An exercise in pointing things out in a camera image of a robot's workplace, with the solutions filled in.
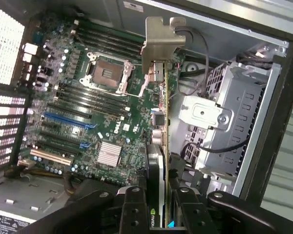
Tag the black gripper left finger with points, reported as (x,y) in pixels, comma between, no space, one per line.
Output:
(134,214)

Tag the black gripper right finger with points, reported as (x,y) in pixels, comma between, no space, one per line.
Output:
(190,214)

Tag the silver chipset heatsink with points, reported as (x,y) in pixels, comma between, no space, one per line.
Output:
(109,154)

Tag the green motherboard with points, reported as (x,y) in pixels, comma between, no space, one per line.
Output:
(136,114)

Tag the white expansion slot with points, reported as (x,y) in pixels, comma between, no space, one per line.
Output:
(51,157)

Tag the long black expansion slot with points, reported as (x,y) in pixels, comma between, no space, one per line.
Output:
(69,110)
(58,147)
(62,140)

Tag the grey power supply unit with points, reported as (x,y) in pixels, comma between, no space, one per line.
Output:
(27,195)

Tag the blue expansion slot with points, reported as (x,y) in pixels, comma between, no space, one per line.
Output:
(66,120)

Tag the thin socket locking lever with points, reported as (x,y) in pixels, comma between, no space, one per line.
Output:
(131,95)

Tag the white power connector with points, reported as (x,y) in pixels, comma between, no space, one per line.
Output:
(25,164)

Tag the grey metal disk bay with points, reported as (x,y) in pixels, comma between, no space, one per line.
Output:
(234,102)

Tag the short black expansion slot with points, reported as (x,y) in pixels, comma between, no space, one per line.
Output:
(52,125)

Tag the silver socket cover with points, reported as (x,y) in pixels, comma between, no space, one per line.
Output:
(144,87)

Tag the CPU socket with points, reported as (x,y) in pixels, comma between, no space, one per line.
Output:
(105,73)

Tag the silver USB port block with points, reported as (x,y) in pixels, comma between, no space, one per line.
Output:
(27,68)
(27,58)
(28,77)

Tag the black grey PC case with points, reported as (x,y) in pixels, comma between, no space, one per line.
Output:
(222,26)

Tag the silver ethernet port block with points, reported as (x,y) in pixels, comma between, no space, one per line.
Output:
(30,48)

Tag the blue serial port connector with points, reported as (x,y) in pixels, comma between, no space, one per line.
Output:
(38,37)

